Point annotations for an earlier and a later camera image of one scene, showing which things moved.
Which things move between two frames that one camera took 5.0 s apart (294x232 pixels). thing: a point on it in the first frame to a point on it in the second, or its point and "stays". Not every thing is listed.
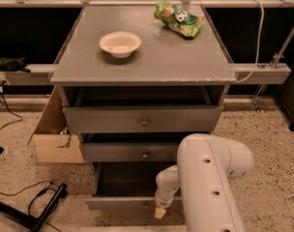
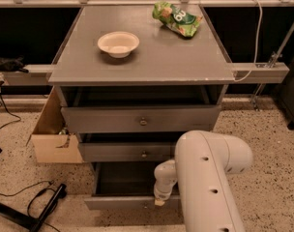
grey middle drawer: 129,152 stays
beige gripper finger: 160,213 to 159,202
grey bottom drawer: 129,186 stays
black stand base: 28,219 stays
